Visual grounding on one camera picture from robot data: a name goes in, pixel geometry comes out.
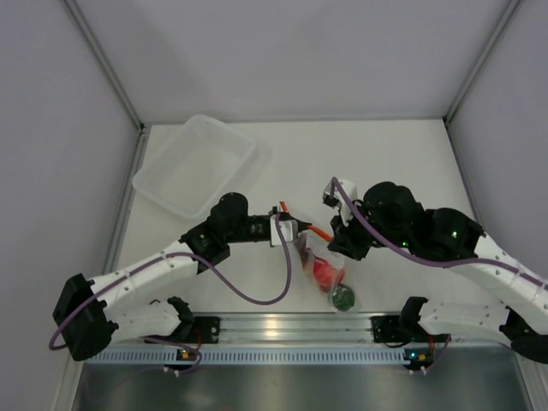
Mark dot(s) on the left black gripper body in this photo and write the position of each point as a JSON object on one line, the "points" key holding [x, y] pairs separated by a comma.
{"points": [[253, 231]]}

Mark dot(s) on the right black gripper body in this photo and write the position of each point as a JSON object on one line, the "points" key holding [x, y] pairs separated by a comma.
{"points": [[356, 239]]}

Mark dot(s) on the clear zip top bag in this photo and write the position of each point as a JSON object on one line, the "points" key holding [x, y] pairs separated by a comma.
{"points": [[312, 244]]}

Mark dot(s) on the red fake tomato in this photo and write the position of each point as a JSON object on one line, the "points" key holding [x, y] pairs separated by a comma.
{"points": [[324, 274]]}

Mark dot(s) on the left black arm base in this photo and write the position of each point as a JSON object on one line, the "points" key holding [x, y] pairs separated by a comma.
{"points": [[203, 330]]}

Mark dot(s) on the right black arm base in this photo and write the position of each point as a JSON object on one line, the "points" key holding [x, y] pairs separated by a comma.
{"points": [[387, 329]]}

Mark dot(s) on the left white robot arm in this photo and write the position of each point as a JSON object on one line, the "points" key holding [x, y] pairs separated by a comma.
{"points": [[91, 314]]}

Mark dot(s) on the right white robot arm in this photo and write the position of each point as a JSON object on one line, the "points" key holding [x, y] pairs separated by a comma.
{"points": [[389, 216]]}

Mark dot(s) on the green fake vegetable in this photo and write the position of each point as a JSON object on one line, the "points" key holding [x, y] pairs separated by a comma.
{"points": [[342, 298]]}

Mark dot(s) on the white perforated plastic basket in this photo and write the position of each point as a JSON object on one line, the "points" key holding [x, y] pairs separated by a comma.
{"points": [[190, 174]]}

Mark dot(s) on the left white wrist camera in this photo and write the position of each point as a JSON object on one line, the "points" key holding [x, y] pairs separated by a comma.
{"points": [[283, 227]]}

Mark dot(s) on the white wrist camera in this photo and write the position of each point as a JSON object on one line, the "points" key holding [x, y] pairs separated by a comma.
{"points": [[340, 194], [283, 227]]}

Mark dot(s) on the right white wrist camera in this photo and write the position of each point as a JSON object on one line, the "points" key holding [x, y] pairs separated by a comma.
{"points": [[340, 194]]}

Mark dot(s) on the aluminium mounting rail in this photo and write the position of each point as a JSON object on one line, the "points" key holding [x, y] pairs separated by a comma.
{"points": [[241, 328]]}

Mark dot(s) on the white slotted cable duct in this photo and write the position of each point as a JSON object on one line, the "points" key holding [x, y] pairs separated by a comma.
{"points": [[156, 355]]}

